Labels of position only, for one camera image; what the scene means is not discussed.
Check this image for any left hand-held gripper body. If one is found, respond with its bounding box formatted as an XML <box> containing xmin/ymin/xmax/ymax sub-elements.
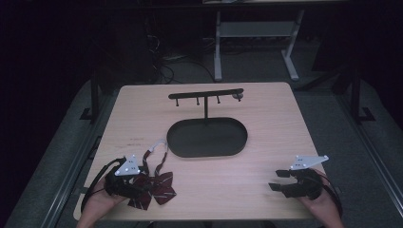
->
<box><xmin>104</xmin><ymin>154</ymin><xmax>142</xmax><ymax>200</ymax></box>

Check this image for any dark red striped bow tie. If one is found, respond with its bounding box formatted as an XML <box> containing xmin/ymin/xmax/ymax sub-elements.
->
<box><xmin>127</xmin><ymin>138</ymin><xmax>178</xmax><ymax>211</ymax></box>

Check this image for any person's left hand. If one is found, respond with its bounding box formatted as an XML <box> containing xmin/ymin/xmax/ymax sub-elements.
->
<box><xmin>83</xmin><ymin>177</ymin><xmax>129</xmax><ymax>225</ymax></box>

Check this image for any person's right hand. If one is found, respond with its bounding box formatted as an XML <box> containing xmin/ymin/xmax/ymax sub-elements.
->
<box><xmin>297</xmin><ymin>168</ymin><xmax>343</xmax><ymax>225</ymax></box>

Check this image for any black hook stand with tray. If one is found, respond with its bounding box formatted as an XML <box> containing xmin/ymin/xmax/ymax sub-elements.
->
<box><xmin>166</xmin><ymin>87</ymin><xmax>249</xmax><ymax>159</ymax></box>

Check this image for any tangle of floor cables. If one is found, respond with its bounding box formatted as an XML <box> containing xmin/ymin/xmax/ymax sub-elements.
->
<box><xmin>145</xmin><ymin>32</ymin><xmax>217</xmax><ymax>85</ymax></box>

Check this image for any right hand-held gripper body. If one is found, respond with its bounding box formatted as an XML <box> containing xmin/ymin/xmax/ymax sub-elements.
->
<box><xmin>284</xmin><ymin>154</ymin><xmax>330</xmax><ymax>201</ymax></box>

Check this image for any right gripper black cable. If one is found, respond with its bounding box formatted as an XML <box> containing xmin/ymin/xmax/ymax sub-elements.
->
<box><xmin>317</xmin><ymin>172</ymin><xmax>344</xmax><ymax>219</ymax></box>

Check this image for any black metal stand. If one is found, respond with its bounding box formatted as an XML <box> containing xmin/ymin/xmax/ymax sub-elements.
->
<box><xmin>312</xmin><ymin>63</ymin><xmax>376</xmax><ymax>124</ymax></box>
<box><xmin>79</xmin><ymin>53</ymin><xmax>110</xmax><ymax>123</ymax></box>

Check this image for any white metal desk frame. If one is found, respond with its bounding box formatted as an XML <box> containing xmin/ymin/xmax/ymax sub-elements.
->
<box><xmin>213</xmin><ymin>9</ymin><xmax>306</xmax><ymax>82</ymax></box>

